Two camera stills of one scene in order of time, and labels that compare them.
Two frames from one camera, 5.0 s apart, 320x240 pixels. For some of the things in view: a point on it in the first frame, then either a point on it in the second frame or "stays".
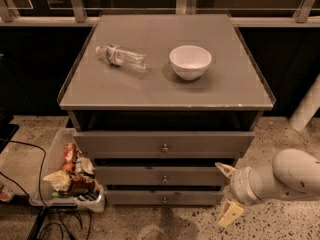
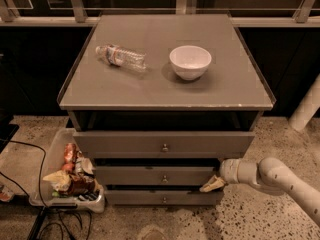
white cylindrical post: x=307 y=106 stays
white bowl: x=190 y=62 stays
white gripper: x=240 y=185 to x=228 y=171
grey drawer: x=161 y=176 stays
